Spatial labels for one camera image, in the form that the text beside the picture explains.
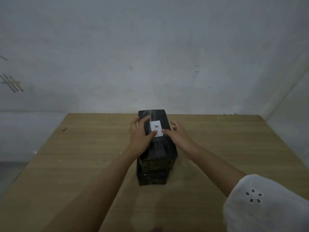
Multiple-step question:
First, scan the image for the black wrapped box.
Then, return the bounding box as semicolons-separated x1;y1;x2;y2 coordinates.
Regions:
136;157;175;186

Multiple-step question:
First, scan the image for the person's right hand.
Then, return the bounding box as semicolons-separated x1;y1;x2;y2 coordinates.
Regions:
161;121;201;160

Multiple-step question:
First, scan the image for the person's left hand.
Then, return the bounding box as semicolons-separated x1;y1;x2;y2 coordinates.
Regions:
125;116;157;159

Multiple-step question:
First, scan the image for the person's right forearm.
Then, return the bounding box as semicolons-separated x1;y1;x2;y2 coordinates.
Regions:
184;145;247;198

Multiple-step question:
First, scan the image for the black box with white label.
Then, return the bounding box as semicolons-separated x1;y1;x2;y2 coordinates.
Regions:
138;109;179;171

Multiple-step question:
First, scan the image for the person's left forearm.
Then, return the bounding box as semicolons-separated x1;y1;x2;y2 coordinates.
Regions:
42;148;142;232

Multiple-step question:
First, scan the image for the white eyelet sleeve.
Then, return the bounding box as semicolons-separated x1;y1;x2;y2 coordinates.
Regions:
222;174;309;232

